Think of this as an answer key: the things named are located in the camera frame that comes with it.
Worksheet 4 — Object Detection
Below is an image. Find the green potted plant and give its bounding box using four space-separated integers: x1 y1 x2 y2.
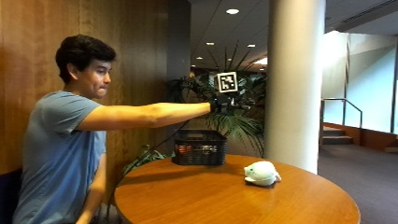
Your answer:
123 40 270 175

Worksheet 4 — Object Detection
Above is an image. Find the white marker cube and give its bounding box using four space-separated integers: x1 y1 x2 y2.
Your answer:
216 71 240 93

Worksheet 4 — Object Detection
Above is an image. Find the black plastic basket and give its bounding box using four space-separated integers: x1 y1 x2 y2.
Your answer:
171 129 230 166

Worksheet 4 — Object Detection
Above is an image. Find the white round column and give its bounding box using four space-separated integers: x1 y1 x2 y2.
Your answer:
263 0 328 175

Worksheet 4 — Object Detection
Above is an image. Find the white plush toy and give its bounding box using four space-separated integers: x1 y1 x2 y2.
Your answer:
243 161 283 187

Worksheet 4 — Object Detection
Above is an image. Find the metal stair handrail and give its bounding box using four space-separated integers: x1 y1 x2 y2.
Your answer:
319 97 365 147

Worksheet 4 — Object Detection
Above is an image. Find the the person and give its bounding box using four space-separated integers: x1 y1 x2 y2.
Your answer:
11 34 212 224

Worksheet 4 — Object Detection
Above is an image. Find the dark blue bench seat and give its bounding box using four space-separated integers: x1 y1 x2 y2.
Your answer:
0 167 25 224

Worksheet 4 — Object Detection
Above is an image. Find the black glove cable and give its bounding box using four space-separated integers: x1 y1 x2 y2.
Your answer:
104 119 192 224

